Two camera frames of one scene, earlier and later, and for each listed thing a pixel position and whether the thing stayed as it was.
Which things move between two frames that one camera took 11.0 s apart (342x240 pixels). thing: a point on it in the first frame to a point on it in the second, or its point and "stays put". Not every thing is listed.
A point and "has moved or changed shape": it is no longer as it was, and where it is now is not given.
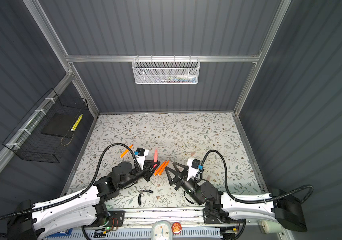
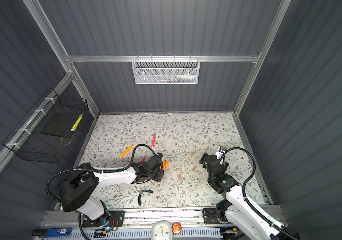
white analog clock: [161, 230] stays put
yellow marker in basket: [76, 122] stays put
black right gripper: [178, 173] to [203, 159]
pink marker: [155, 157] has moved or changed shape
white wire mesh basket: [166, 71] stays put
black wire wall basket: [45, 133] stays put
